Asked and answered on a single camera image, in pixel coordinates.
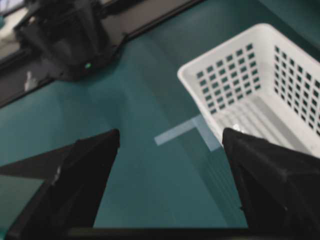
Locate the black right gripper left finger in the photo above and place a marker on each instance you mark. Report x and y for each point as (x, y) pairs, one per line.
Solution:
(43, 196)

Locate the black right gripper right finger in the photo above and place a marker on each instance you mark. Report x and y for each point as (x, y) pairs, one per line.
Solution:
(279, 188)

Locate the black left robot arm base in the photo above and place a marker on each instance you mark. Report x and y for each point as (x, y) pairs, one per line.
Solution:
(75, 36)

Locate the white perforated plastic basket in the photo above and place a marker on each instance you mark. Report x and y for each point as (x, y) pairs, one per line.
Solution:
(259, 83)

